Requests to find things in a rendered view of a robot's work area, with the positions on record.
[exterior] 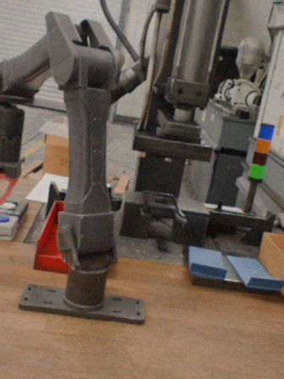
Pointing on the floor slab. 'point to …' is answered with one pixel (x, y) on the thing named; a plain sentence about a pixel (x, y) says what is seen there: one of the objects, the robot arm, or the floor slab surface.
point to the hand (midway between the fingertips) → (0, 200)
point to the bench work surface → (178, 357)
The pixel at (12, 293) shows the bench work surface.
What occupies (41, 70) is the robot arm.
